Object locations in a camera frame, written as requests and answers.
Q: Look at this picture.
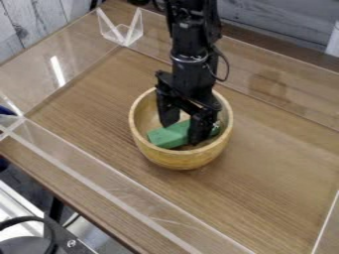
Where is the clear acrylic enclosure wall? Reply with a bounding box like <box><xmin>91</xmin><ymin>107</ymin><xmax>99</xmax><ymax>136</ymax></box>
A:
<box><xmin>0</xmin><ymin>2</ymin><xmax>339</xmax><ymax>254</ymax></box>

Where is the black cable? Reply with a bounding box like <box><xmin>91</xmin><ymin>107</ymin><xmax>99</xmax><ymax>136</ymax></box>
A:
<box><xmin>0</xmin><ymin>215</ymin><xmax>63</xmax><ymax>254</ymax></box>

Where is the black table leg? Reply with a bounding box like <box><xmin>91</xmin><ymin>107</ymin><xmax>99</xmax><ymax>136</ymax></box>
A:
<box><xmin>50</xmin><ymin>197</ymin><xmax>66</xmax><ymax>223</ymax></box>

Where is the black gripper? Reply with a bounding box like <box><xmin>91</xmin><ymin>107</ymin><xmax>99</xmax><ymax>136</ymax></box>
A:
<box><xmin>156</xmin><ymin>56</ymin><xmax>222</xmax><ymax>146</ymax></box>

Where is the brown wooden bowl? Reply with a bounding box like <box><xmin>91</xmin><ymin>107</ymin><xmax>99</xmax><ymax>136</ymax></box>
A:
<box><xmin>128</xmin><ymin>88</ymin><xmax>235</xmax><ymax>171</ymax></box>

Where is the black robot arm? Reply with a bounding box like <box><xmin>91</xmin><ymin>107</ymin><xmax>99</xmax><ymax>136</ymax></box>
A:
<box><xmin>155</xmin><ymin>0</ymin><xmax>223</xmax><ymax>145</ymax></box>

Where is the white object at right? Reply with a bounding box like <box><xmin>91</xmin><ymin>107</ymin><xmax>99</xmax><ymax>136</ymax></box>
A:
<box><xmin>326</xmin><ymin>20</ymin><xmax>339</xmax><ymax>58</ymax></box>

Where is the green rectangular block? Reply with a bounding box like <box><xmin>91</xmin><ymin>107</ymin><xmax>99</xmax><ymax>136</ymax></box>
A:
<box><xmin>146</xmin><ymin>118</ymin><xmax>223</xmax><ymax>150</ymax></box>

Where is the blue object at edge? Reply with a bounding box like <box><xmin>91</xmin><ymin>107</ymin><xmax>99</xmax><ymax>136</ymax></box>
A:
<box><xmin>0</xmin><ymin>105</ymin><xmax>18</xmax><ymax>116</ymax></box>

